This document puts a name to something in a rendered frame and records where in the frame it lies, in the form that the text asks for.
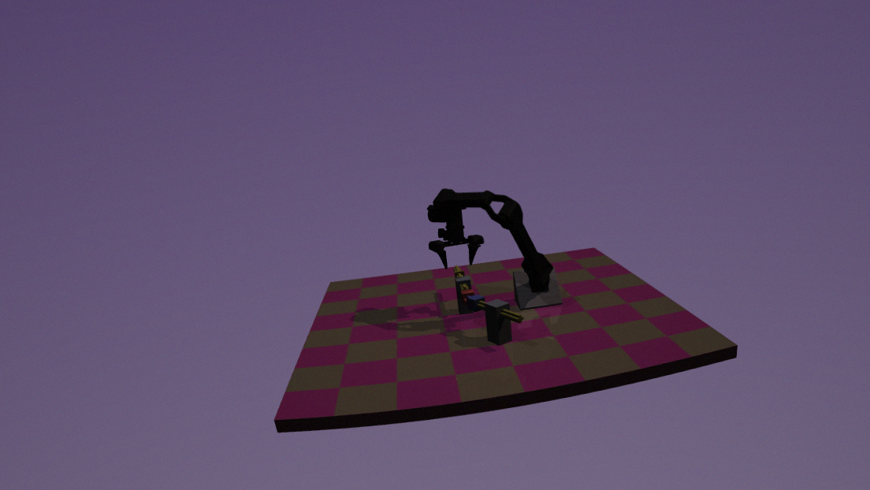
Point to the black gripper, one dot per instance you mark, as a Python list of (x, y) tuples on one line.
[(455, 237)]

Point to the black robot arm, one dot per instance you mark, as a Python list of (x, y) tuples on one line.
[(448, 205)]

